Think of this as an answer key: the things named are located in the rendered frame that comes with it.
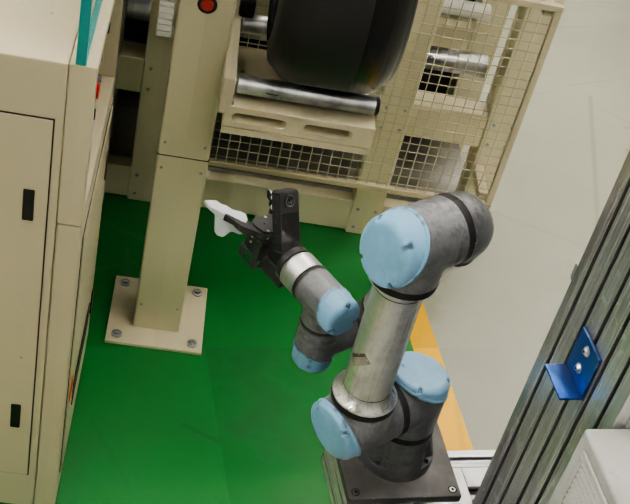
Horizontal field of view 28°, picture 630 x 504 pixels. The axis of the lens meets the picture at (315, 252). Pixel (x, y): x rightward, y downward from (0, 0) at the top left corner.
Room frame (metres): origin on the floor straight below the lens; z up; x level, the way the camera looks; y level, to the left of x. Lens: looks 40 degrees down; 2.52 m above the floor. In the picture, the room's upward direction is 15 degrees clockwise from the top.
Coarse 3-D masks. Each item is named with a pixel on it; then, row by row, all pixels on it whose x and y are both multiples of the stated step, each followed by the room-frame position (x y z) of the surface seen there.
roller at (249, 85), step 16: (240, 80) 2.45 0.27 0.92; (256, 80) 2.46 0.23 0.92; (272, 80) 2.47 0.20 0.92; (272, 96) 2.45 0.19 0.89; (288, 96) 2.46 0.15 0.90; (304, 96) 2.46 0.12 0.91; (320, 96) 2.47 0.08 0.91; (336, 96) 2.48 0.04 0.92; (352, 96) 2.50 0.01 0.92; (368, 96) 2.51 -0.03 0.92; (368, 112) 2.49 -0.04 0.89
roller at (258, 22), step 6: (246, 18) 2.72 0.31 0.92; (252, 18) 2.73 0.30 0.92; (258, 18) 2.73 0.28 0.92; (264, 18) 2.74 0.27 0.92; (246, 24) 2.72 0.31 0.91; (252, 24) 2.72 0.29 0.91; (258, 24) 2.72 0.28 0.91; (264, 24) 2.73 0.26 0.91; (246, 30) 2.72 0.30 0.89; (252, 30) 2.72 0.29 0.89; (258, 30) 2.72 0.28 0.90; (264, 30) 2.72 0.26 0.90
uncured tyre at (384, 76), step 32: (288, 0) 2.37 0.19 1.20; (320, 0) 2.35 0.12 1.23; (352, 0) 2.36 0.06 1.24; (384, 0) 2.38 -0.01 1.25; (416, 0) 2.42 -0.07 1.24; (288, 32) 2.36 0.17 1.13; (320, 32) 2.35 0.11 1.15; (352, 32) 2.36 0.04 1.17; (384, 32) 2.37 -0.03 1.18; (288, 64) 2.38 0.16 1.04; (320, 64) 2.37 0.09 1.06; (352, 64) 2.37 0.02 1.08; (384, 64) 2.39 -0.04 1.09
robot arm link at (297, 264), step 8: (296, 256) 1.70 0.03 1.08; (304, 256) 1.70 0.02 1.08; (312, 256) 1.71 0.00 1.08; (288, 264) 1.68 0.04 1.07; (296, 264) 1.68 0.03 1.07; (304, 264) 1.68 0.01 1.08; (312, 264) 1.69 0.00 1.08; (320, 264) 1.70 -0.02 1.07; (280, 272) 1.68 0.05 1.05; (288, 272) 1.67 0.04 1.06; (296, 272) 1.67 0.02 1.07; (280, 280) 1.68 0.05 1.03; (288, 280) 1.66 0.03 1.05; (288, 288) 1.66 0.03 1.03
